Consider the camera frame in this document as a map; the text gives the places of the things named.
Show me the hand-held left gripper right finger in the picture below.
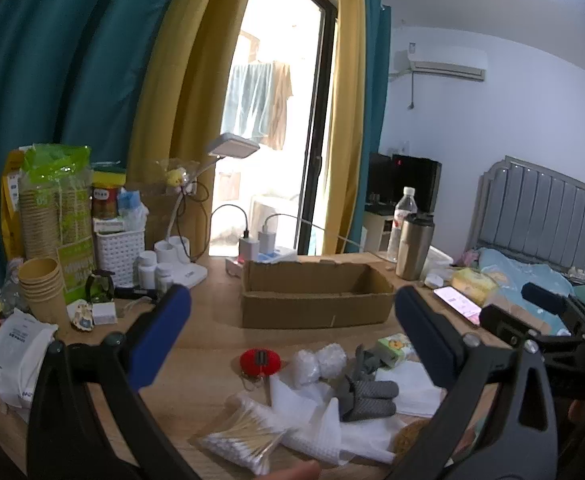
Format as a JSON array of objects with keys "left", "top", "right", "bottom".
[{"left": 382, "top": 285, "right": 558, "bottom": 480}]

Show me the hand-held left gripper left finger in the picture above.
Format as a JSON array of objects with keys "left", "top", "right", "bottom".
[{"left": 26, "top": 284, "right": 203, "bottom": 480}]

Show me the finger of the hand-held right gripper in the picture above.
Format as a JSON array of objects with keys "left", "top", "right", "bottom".
[
  {"left": 522, "top": 282, "right": 585, "bottom": 328},
  {"left": 479, "top": 305, "right": 580, "bottom": 350}
]

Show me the green cartoon tissue pack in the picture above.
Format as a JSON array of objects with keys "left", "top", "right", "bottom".
[{"left": 376, "top": 334, "right": 418, "bottom": 368}]

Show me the grey dotted glove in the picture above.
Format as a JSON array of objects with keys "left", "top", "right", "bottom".
[
  {"left": 355, "top": 344, "right": 390, "bottom": 380},
  {"left": 339, "top": 380, "right": 399, "bottom": 423}
]

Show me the red plush keychain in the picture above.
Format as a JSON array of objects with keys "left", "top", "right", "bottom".
[{"left": 239, "top": 347, "right": 280, "bottom": 378}]

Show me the brown cardboard box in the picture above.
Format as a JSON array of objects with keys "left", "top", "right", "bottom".
[{"left": 240, "top": 257, "right": 398, "bottom": 330}]

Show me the bag of cotton swabs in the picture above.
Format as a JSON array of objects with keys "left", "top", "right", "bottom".
[{"left": 195, "top": 392, "right": 288, "bottom": 476}]

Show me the person's left hand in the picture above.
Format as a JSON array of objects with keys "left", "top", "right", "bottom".
[{"left": 271, "top": 460, "right": 321, "bottom": 480}]

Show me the light blue blanket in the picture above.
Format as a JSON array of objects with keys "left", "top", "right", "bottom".
[{"left": 465, "top": 247, "right": 585, "bottom": 336}]

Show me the black smartphone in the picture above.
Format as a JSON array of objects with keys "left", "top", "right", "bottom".
[{"left": 433, "top": 285, "right": 483, "bottom": 327}]

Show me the white paper napkin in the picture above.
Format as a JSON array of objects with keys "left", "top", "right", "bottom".
[{"left": 375, "top": 360, "right": 445, "bottom": 418}]

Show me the yellow banana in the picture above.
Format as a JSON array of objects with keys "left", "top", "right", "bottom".
[{"left": 449, "top": 266, "right": 498, "bottom": 306}]

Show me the small white box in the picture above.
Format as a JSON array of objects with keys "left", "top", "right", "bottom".
[{"left": 92, "top": 302, "right": 118, "bottom": 325}]

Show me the small ceramic figurine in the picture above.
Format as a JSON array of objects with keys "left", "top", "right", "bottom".
[{"left": 67, "top": 300, "right": 96, "bottom": 332}]

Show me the white plastic container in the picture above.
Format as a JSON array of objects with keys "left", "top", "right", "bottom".
[{"left": 425, "top": 245, "right": 454, "bottom": 273}]

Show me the grey padded headboard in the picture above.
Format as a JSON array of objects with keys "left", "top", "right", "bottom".
[{"left": 469, "top": 155, "right": 585, "bottom": 271}]

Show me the white plastic basket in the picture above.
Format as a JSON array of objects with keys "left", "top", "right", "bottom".
[{"left": 94, "top": 225, "right": 146, "bottom": 288}]

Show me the stainless steel tumbler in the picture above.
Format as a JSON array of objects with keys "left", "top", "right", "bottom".
[{"left": 395, "top": 212, "right": 435, "bottom": 281}]

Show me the clear plastic wrap ball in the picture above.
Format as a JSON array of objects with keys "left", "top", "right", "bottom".
[{"left": 317, "top": 342, "right": 348, "bottom": 378}]

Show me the woven round coaster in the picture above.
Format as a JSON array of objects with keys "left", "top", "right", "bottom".
[{"left": 395, "top": 420, "right": 433, "bottom": 463}]

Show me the white small cabinet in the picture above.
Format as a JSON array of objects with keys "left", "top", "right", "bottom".
[{"left": 362, "top": 210, "right": 398, "bottom": 253}]

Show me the loose brown paper cup stack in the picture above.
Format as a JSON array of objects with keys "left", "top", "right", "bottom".
[{"left": 18, "top": 258, "right": 68, "bottom": 323}]

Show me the blue white packet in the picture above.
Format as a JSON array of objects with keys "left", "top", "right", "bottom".
[{"left": 117, "top": 189, "right": 140, "bottom": 218}]

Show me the clear plastic water bottle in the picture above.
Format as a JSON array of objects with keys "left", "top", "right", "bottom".
[{"left": 386, "top": 186, "right": 418, "bottom": 263}]

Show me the white textured cloth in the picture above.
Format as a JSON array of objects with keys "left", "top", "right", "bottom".
[{"left": 267, "top": 377, "right": 408, "bottom": 466}]

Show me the white power strip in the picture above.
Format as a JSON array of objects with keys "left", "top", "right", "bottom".
[{"left": 225, "top": 247, "right": 298, "bottom": 276}]

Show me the glass jar with label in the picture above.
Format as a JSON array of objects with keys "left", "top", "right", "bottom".
[{"left": 91, "top": 185, "right": 120, "bottom": 221}]

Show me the white wet wipes pack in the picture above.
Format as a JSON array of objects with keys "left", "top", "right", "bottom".
[{"left": 0, "top": 308, "right": 59, "bottom": 408}]

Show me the black appliance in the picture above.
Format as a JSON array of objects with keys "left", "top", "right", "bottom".
[{"left": 367, "top": 152, "right": 443, "bottom": 216}]

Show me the yellow green sponge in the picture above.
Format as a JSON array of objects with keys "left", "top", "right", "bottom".
[{"left": 91, "top": 162, "right": 126, "bottom": 188}]

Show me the bagged stack of paper cups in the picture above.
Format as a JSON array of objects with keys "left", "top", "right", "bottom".
[{"left": 17, "top": 144, "right": 96, "bottom": 306}]

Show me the tall yellow package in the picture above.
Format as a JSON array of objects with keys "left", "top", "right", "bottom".
[{"left": 0, "top": 149, "right": 28, "bottom": 261}]

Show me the white desk lamp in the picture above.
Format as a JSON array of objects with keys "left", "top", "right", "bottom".
[{"left": 155, "top": 132, "right": 260, "bottom": 291}]

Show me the narrow yellow curtain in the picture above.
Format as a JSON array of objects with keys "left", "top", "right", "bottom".
[{"left": 319, "top": 0, "right": 368, "bottom": 256}]

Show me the hanging blue towel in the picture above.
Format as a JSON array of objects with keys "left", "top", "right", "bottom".
[{"left": 221, "top": 62, "right": 276, "bottom": 143}]

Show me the wide yellow curtain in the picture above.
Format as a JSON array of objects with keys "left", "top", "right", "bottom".
[{"left": 127, "top": 0, "right": 263, "bottom": 261}]

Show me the white air conditioner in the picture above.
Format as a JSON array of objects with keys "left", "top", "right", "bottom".
[{"left": 391, "top": 47, "right": 488, "bottom": 83}]

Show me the hanging tan shirt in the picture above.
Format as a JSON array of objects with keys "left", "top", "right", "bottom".
[{"left": 262, "top": 60, "right": 294, "bottom": 151}]

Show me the narrow teal curtain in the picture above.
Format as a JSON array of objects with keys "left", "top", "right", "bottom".
[{"left": 347, "top": 0, "right": 393, "bottom": 246}]

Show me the large teal curtain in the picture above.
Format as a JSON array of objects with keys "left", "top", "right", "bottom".
[{"left": 0, "top": 0, "right": 193, "bottom": 261}]

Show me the white charger with black cable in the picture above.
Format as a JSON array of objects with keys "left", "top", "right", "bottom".
[{"left": 239, "top": 232, "right": 259, "bottom": 261}]

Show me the white charger with grey cable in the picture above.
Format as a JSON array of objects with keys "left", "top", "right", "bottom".
[{"left": 257, "top": 227, "right": 277, "bottom": 256}]

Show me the grey charging cable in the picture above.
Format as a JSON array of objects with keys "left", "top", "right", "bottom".
[{"left": 265, "top": 212, "right": 368, "bottom": 253}]

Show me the dark balcony door frame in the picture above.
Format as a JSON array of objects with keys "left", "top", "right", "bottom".
[{"left": 260, "top": 0, "right": 340, "bottom": 256}]

